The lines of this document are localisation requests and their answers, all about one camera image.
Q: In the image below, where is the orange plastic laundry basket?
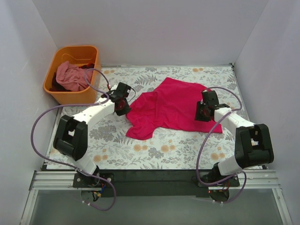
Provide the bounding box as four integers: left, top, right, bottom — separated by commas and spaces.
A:
43, 45, 101, 105

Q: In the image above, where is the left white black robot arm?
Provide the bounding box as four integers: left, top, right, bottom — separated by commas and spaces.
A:
53, 82, 132, 188

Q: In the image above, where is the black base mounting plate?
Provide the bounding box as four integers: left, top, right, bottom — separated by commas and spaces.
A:
72, 169, 240, 199

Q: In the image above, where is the aluminium frame rail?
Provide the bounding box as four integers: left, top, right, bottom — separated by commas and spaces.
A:
21, 170, 292, 225

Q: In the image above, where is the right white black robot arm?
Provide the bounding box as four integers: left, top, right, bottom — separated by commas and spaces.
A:
195, 87, 274, 187

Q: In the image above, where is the light pink shirt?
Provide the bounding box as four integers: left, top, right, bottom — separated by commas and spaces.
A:
55, 60, 94, 92

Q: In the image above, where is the magenta t shirt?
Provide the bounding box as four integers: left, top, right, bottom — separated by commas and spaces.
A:
126, 77, 215, 140

